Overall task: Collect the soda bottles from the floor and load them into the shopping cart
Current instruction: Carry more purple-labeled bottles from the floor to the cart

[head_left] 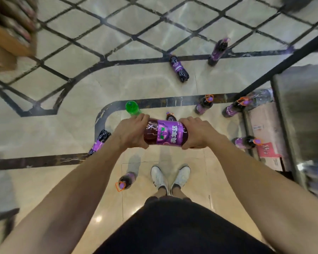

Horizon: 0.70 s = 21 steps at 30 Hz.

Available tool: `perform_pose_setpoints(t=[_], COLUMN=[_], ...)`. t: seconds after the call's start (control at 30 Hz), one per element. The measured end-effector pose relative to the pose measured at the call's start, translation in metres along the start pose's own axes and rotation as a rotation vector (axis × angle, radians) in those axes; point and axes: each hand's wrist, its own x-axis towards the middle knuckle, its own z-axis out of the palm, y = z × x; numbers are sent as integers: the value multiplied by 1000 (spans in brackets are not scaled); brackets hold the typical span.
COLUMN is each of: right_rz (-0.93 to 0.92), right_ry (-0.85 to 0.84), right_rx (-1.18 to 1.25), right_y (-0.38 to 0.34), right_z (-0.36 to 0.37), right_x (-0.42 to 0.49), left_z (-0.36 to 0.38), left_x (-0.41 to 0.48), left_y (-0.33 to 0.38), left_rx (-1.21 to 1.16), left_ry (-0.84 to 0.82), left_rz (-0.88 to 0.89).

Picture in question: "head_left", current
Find person's right hand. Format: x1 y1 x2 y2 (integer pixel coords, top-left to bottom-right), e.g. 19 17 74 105
179 116 223 150

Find person's left hand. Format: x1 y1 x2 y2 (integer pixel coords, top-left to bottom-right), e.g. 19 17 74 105
112 113 150 152

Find green soda bottle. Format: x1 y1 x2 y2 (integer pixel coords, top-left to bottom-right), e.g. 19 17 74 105
125 101 141 117

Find purple-label soda bottle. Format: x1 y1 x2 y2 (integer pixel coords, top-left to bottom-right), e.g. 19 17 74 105
143 118 189 147

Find group of purple bottles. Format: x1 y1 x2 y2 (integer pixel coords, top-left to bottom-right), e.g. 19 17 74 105
88 37 263 193

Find person's right forearm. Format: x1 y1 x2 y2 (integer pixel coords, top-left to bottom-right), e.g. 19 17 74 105
204 134 318 254

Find person's left forearm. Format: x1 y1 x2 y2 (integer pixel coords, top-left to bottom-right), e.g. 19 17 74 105
0 134 122 254

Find person's right white shoe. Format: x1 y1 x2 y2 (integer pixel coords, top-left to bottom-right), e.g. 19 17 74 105
171 165 191 189

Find person's white shoe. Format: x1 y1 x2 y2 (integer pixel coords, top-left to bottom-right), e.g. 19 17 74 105
171 165 191 189
150 165 168 189

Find person's left white shoe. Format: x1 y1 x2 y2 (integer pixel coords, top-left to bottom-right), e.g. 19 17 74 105
150 165 168 189

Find person's right leg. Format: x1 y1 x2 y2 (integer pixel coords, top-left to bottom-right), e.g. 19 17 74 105
172 186 187 199

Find person's leg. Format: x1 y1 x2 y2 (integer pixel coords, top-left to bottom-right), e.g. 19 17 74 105
155 186 168 199
172 186 187 199

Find person's left leg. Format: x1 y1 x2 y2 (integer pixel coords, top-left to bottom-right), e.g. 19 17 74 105
155 186 168 199

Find pink white carton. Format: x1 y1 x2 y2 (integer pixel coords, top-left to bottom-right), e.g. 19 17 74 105
248 107 292 172

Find black shorts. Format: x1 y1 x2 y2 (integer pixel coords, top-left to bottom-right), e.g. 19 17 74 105
94 196 276 254

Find dark metal display table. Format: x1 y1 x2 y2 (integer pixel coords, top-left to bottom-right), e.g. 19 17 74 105
238 28 318 207

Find shrink-wrapped water bottle pack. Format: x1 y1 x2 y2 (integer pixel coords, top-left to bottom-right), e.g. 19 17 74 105
302 160 318 207

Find cardboard juice bottle display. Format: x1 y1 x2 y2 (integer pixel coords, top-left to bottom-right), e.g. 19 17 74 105
0 0 40 73

